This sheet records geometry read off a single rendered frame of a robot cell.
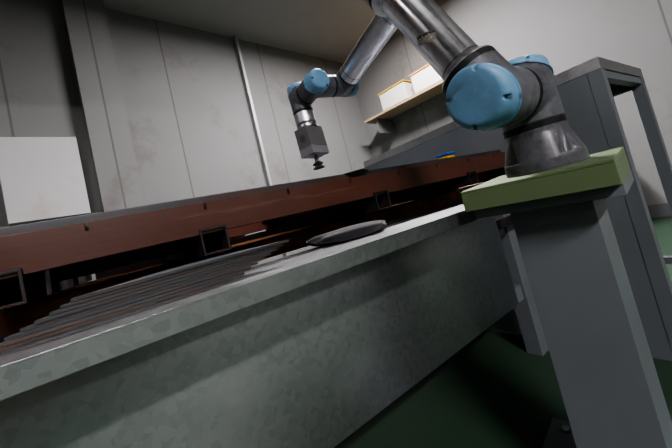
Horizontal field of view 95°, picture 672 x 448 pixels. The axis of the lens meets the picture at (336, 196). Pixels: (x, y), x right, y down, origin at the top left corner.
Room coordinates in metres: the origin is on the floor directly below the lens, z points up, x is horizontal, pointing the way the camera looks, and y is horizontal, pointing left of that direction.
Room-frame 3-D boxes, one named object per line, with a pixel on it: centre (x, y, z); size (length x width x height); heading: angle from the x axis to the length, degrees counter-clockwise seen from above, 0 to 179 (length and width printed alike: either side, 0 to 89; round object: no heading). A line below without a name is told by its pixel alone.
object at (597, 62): (1.74, -0.85, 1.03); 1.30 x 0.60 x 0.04; 35
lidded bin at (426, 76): (3.87, -1.59, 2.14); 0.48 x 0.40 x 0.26; 44
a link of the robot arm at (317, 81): (1.03, -0.03, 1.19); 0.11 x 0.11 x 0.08; 35
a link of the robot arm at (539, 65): (0.65, -0.44, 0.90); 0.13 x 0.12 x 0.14; 125
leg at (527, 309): (1.31, -0.65, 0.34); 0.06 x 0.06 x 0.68; 35
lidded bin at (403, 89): (4.26, -1.21, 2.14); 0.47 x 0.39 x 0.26; 44
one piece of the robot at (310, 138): (1.11, 0.05, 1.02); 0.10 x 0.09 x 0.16; 51
